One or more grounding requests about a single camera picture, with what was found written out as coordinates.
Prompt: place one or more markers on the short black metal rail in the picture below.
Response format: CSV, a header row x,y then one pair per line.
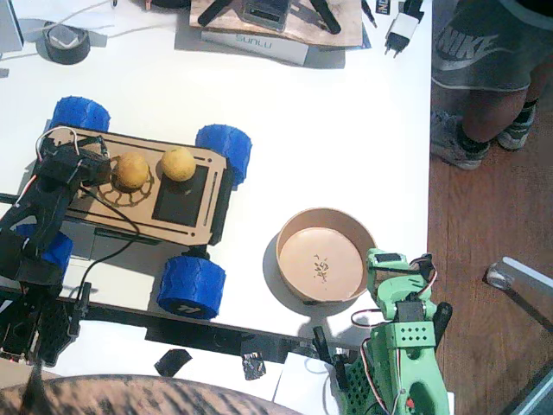
x,y
8,199

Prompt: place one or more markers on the white black power adapter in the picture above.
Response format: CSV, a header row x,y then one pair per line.
x,y
402,28

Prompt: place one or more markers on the black tripod leg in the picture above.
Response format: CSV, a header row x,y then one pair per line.
x,y
214,13
326,17

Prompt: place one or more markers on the long black metal rail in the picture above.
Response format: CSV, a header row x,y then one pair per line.
x,y
194,330

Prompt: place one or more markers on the person's head brown hair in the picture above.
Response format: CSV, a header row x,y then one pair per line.
x,y
129,397

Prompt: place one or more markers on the wooden-topped rover chassis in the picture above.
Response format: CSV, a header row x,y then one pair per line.
x,y
142,207

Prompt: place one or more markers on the black clamp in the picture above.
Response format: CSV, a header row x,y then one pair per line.
x,y
80,311
322,341

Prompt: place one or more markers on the black plug adapter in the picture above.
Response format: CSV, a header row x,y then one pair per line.
x,y
415,8

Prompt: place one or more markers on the black printed sticker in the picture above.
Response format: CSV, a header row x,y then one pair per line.
x,y
382,6

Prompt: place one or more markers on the white paper sheet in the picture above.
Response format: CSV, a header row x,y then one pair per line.
x,y
302,384

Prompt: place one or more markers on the grey black electronic device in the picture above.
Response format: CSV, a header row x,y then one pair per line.
x,y
265,13

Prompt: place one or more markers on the grey metal frame leg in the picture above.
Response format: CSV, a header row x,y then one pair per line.
x,y
518,276

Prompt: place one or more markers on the clear plastic cube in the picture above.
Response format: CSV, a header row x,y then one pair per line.
x,y
65,38

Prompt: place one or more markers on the yellow ball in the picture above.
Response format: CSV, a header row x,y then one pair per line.
x,y
131,170
178,164

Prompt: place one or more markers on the wooden board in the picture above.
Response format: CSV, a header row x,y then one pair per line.
x,y
302,26

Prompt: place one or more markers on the black tape piece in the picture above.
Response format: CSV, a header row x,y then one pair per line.
x,y
173,362

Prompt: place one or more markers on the black tape roll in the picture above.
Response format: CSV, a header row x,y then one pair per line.
x,y
65,54

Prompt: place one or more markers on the tan paper bowl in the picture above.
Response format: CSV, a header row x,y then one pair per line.
x,y
319,259

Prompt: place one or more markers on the grey metal bar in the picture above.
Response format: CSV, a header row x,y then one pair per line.
x,y
531,393

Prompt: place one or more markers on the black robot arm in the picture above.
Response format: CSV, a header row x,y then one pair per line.
x,y
30,216

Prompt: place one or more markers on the grey white box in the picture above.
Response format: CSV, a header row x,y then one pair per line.
x,y
8,26

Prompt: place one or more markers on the white Sunlu box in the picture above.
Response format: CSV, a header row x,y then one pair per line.
x,y
259,45

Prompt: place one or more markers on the crumpled foil scrap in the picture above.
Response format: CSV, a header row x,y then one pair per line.
x,y
254,366

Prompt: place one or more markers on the person in grey Nike shorts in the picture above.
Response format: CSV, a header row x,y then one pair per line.
x,y
475,52

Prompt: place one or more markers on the black pen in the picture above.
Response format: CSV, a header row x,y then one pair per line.
x,y
369,15

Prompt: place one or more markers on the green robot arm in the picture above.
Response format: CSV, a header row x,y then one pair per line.
x,y
415,372

